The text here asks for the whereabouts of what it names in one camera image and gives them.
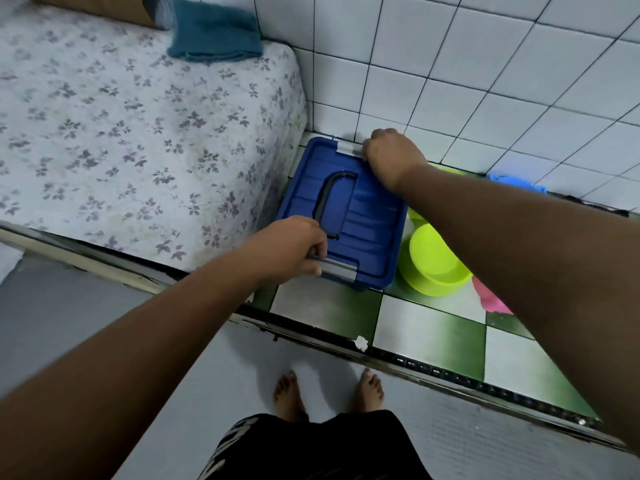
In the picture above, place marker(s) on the person's right hand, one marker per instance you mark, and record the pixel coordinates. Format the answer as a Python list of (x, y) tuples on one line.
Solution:
[(392, 154)]

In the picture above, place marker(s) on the person's left hand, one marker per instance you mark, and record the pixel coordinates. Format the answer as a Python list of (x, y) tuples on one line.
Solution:
[(285, 249)]

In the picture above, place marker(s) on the blue lidded storage box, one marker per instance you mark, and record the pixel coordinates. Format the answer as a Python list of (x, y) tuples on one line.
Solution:
[(360, 229)]

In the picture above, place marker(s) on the yellow-green double pet bowl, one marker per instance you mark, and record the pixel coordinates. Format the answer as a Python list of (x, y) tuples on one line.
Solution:
[(435, 264)]

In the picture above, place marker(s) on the blue cat bowl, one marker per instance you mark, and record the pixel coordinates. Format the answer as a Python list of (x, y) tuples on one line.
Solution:
[(515, 180)]

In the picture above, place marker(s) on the pink cat-ear bowl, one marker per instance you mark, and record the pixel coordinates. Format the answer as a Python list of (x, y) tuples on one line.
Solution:
[(490, 297)]

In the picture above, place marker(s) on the person's right forearm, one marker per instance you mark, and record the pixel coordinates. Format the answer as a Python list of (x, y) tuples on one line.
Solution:
[(525, 254)]

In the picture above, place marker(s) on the person's left forearm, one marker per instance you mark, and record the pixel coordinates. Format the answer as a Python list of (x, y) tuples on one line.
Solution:
[(125, 369)]

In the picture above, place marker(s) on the person's left foot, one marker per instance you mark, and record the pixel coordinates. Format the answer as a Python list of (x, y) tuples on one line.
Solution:
[(289, 394)]

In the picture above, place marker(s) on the person's foot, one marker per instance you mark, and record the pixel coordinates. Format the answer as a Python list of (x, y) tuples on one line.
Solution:
[(289, 394), (369, 389)]

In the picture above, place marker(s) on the person's right foot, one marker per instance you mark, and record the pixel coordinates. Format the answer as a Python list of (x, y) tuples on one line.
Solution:
[(369, 389)]

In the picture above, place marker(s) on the white floral cloth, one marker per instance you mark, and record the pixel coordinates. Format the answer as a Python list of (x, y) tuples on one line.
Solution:
[(125, 144)]

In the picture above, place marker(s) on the black shorts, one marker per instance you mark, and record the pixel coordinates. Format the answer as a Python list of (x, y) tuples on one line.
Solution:
[(310, 449)]

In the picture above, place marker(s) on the teal folded towel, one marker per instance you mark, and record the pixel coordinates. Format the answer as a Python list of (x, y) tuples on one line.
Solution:
[(215, 34)]

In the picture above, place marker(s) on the brown cardboard roll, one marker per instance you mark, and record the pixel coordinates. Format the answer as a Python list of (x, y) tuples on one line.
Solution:
[(100, 4)]

